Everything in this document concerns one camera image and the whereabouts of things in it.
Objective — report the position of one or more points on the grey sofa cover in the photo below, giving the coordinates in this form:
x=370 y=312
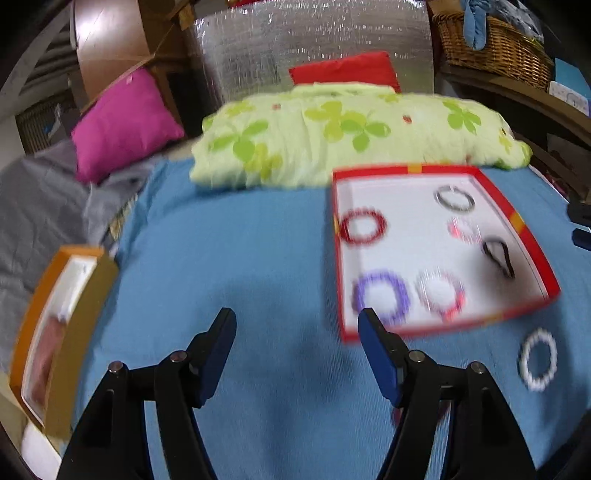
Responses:
x=37 y=221

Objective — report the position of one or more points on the wooden bench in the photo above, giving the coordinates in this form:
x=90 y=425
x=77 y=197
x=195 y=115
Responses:
x=508 y=101

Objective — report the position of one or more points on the blue cloth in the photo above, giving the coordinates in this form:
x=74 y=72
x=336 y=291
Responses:
x=475 y=23

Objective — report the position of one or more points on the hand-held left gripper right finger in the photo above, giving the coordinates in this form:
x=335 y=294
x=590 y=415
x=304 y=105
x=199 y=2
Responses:
x=381 y=364

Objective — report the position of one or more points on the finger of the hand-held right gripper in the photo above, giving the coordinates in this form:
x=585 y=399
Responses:
x=581 y=237

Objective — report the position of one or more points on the blue cardboard box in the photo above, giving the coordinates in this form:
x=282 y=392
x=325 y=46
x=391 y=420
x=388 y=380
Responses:
x=577 y=78

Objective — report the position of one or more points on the green floral pillow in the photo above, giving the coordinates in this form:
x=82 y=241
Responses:
x=323 y=134

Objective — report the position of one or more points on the red cardboard box tray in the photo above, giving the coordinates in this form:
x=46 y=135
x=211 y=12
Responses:
x=415 y=258

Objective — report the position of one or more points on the red cushion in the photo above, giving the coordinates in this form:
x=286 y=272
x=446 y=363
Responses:
x=346 y=69

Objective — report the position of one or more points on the wicker basket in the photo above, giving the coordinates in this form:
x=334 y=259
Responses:
x=498 y=50

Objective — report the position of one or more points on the blue tablecloth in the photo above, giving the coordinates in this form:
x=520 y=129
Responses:
x=231 y=249

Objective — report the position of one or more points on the white patterned box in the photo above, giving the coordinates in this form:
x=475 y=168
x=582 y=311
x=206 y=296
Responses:
x=568 y=97

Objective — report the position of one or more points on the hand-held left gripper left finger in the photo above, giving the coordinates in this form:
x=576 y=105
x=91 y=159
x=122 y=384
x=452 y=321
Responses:
x=219 y=355

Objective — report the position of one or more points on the silver foil panel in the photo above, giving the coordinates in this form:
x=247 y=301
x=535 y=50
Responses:
x=277 y=41

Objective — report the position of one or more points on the pink cushion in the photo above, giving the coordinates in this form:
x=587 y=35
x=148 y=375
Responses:
x=120 y=124

